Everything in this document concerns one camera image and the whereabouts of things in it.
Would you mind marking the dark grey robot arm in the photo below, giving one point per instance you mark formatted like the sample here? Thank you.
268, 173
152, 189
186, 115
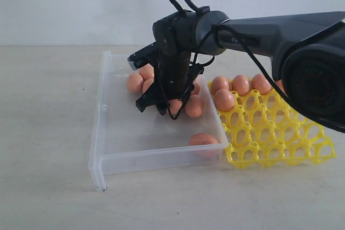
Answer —
306, 53

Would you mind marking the yellow plastic egg tray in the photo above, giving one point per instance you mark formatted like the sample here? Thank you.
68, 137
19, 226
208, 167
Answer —
264, 130

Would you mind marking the brown egg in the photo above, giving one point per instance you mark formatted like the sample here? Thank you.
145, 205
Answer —
134, 82
241, 85
174, 106
147, 72
219, 82
204, 139
279, 84
194, 107
260, 83
224, 100

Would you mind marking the clear plastic tray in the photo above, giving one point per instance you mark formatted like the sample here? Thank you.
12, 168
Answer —
124, 139

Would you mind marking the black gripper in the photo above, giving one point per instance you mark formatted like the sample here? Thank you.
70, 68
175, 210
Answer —
173, 79

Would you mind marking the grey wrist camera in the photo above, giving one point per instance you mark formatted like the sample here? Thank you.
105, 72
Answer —
147, 55

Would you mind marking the brown egg third row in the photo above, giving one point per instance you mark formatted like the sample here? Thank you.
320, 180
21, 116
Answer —
196, 89

